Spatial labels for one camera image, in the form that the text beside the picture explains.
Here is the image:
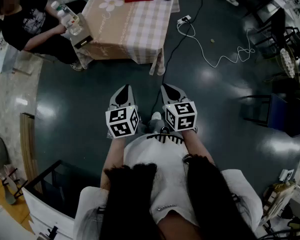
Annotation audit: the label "white power strip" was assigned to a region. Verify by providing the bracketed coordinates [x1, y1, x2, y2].
[177, 14, 192, 25]

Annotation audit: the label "white cable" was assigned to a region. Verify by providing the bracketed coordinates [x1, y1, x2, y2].
[176, 21, 256, 69]

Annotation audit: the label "black metal frame stand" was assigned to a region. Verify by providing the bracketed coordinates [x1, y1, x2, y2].
[23, 159, 101, 219]

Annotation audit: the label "person's left forearm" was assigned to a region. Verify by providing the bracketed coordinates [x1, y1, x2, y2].
[99, 135, 128, 191]

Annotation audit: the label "person's right forearm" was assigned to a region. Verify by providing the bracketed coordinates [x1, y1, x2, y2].
[182, 128, 216, 165]

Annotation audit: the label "white wire mesh basket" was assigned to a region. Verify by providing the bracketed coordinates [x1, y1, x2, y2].
[279, 47, 297, 79]

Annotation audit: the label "brown box stool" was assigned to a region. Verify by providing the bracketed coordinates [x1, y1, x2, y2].
[69, 12, 95, 50]

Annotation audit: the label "blue stool with black frame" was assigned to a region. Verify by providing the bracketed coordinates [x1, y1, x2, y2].
[243, 92, 300, 138]

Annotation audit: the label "clear plastic bottle red label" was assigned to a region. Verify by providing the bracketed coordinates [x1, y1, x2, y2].
[56, 10, 84, 36]

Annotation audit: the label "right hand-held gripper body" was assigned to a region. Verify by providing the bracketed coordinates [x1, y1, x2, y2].
[162, 100, 198, 132]

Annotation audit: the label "person's white shirt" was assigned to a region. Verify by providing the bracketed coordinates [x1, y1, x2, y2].
[73, 131, 263, 240]

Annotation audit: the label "black metal chair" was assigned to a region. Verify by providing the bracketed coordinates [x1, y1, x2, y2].
[249, 6, 300, 58]

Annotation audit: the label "black cable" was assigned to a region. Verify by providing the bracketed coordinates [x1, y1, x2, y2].
[149, 0, 216, 115]

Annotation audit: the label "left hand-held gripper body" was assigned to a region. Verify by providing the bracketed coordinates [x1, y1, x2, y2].
[105, 105, 140, 139]

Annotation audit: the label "wooden board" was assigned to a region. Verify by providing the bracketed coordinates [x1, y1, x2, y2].
[19, 112, 43, 194]

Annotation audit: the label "table with checked beige tablecloth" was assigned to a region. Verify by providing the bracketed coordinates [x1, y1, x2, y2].
[81, 0, 181, 76]

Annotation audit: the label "person's jeans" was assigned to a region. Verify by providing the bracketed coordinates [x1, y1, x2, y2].
[138, 118, 166, 135]

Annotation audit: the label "wooden crate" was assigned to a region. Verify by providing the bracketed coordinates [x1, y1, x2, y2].
[262, 181, 296, 220]

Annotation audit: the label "plastic bottle with yellow liquid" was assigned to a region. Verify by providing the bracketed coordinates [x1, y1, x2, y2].
[50, 0, 80, 22]

